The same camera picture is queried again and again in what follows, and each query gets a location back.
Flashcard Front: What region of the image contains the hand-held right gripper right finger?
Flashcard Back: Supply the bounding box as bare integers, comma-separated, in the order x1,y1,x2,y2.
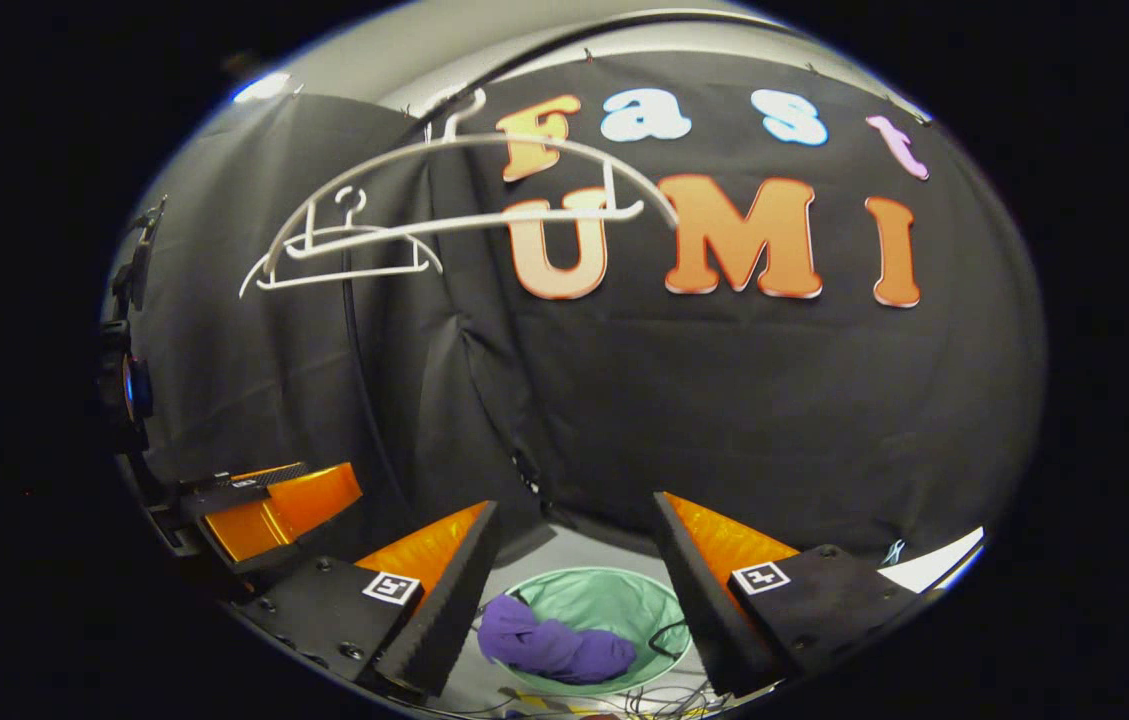
650,490,940,699

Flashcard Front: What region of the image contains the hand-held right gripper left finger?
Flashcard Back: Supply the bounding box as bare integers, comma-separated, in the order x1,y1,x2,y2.
239,500,503,699

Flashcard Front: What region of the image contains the green laundry hamper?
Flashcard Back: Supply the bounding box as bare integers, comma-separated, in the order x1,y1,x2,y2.
484,567,693,696

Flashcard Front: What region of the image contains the purple ribbed shirt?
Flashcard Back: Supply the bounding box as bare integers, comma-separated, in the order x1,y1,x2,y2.
477,593,638,685

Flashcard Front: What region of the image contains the white clothes hanger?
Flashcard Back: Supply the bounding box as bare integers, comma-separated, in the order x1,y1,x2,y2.
238,88,681,299
254,186,445,293

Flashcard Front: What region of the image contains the plain black side cloth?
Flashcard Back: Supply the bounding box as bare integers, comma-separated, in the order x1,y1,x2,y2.
124,92,485,531

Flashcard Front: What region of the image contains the black backdrop cloth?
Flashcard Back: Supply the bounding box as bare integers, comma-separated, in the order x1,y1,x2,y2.
424,45,1045,561

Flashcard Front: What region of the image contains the white flat sheet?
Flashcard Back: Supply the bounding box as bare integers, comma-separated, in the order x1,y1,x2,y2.
876,526,985,594

